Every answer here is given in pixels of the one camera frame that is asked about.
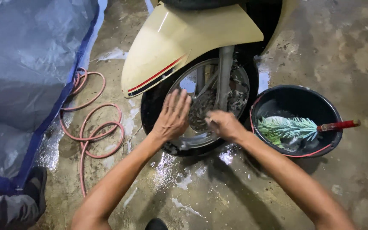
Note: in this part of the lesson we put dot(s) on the green sponge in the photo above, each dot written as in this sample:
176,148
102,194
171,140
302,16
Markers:
271,138

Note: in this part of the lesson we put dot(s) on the silver scooter fork leg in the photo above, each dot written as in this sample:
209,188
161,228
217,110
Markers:
224,76

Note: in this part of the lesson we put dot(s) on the cream scooter body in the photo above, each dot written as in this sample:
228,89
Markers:
287,19

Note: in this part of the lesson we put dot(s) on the person's right hand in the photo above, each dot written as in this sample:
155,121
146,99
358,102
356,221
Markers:
227,126

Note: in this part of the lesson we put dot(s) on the cream scooter front fender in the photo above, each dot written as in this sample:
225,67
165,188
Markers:
177,41

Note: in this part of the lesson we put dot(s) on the person's left fingers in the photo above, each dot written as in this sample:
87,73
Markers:
178,99

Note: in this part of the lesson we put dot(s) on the grey tarp with blue edge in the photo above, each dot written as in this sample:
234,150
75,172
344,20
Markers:
21,80

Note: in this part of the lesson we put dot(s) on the person's left hand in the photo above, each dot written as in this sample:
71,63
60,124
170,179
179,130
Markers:
170,119

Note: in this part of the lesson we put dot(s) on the person's right fingers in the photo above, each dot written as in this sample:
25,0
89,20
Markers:
212,121

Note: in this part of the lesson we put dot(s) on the black scooter front wheel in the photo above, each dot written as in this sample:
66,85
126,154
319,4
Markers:
153,105

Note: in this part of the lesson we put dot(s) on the person's black shoe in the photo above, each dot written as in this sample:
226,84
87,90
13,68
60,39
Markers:
156,225
37,188

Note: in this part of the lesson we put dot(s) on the black plastic bucket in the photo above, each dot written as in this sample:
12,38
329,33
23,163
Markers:
295,100

